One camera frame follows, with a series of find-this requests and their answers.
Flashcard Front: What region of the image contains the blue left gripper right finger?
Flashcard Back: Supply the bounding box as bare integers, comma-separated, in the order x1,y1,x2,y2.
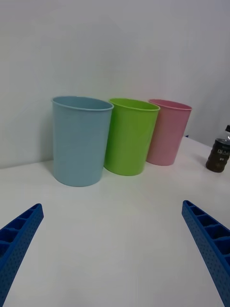
181,200,230,307

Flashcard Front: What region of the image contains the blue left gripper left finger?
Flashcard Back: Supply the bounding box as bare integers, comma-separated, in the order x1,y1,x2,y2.
0,203,45,295

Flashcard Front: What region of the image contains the clear bottle with black label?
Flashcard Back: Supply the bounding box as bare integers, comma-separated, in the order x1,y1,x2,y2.
205,124,230,173

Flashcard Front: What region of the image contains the pale blue plastic bin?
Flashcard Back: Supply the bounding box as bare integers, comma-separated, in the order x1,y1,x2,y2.
51,95,115,188

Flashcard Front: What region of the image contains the pink plastic bin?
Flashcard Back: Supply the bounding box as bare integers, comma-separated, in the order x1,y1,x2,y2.
145,98,193,166

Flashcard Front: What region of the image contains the green plastic bin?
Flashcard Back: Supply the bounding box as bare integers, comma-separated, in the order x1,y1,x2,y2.
103,97,161,177

